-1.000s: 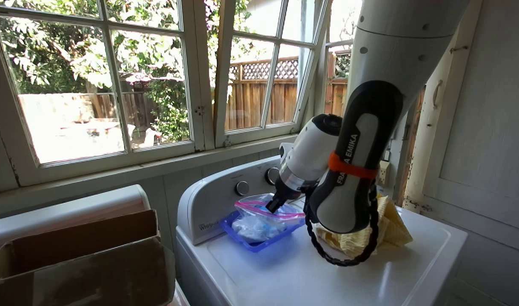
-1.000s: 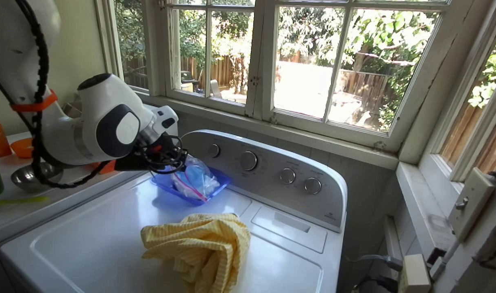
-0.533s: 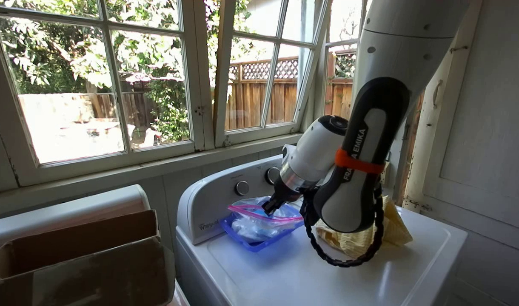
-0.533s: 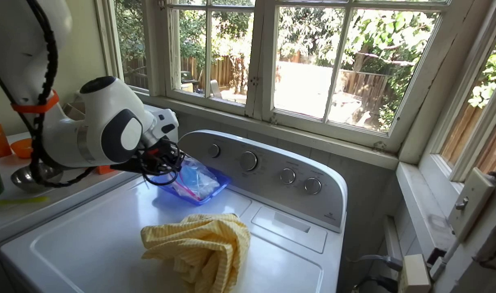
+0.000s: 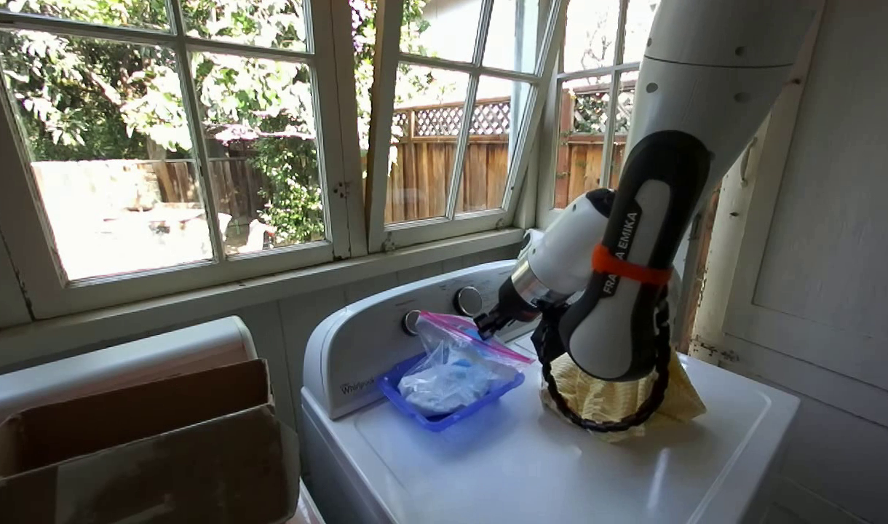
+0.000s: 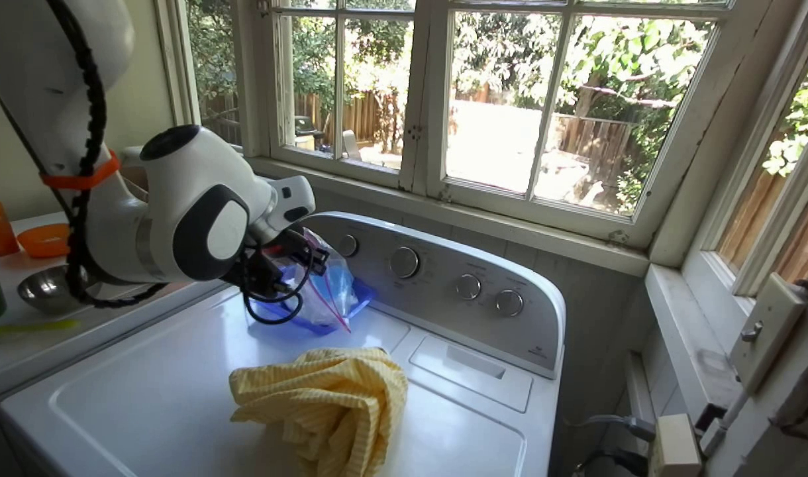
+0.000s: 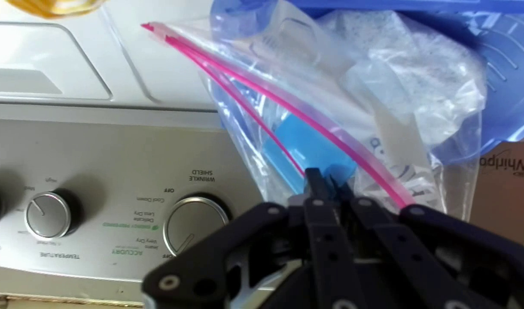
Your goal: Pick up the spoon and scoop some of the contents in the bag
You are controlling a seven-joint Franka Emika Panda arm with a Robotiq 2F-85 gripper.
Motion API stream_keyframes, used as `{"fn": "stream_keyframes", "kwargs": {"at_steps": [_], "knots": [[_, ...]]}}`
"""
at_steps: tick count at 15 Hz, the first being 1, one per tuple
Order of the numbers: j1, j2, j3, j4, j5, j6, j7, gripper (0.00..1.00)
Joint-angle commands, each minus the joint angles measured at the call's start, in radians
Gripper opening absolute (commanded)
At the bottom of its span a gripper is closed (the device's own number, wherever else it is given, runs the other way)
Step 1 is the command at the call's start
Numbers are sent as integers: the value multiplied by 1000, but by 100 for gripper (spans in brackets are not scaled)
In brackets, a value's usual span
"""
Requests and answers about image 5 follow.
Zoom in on clear zip bag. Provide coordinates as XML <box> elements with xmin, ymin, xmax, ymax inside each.
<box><xmin>397</xmin><ymin>311</ymin><xmax>536</xmax><ymax>416</ymax></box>

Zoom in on yellow cloth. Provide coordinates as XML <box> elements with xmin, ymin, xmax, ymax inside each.
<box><xmin>539</xmin><ymin>348</ymin><xmax>707</xmax><ymax>443</ymax></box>

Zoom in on blue plastic tray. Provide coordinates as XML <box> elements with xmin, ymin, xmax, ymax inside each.
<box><xmin>378</xmin><ymin>349</ymin><xmax>526</xmax><ymax>433</ymax></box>

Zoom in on white washing machine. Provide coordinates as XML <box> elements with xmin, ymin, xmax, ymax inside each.
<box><xmin>301</xmin><ymin>230</ymin><xmax>801</xmax><ymax>524</ymax></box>

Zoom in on wooden fence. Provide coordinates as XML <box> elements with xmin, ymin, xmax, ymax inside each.
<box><xmin>153</xmin><ymin>79</ymin><xmax>634</xmax><ymax>225</ymax></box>

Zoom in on white washer lid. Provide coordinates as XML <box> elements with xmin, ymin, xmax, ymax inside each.
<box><xmin>354</xmin><ymin>341</ymin><xmax>773</xmax><ymax>524</ymax></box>

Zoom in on open white framed window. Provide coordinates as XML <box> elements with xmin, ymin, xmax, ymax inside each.
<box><xmin>362</xmin><ymin>0</ymin><xmax>566</xmax><ymax>254</ymax></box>

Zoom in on narrow white framed window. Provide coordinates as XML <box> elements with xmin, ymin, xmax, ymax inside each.
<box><xmin>536</xmin><ymin>0</ymin><xmax>660</xmax><ymax>229</ymax></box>

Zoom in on white panel door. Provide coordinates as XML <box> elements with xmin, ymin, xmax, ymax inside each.
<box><xmin>689</xmin><ymin>0</ymin><xmax>888</xmax><ymax>524</ymax></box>

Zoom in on cardboard box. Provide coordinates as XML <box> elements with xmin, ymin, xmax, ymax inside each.
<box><xmin>0</xmin><ymin>357</ymin><xmax>302</xmax><ymax>524</ymax></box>

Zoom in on large white framed window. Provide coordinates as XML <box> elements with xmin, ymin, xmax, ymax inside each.
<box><xmin>0</xmin><ymin>0</ymin><xmax>368</xmax><ymax>322</ymax></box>

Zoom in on white appliance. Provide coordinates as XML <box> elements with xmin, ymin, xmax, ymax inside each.
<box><xmin>0</xmin><ymin>314</ymin><xmax>260</xmax><ymax>442</ymax></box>

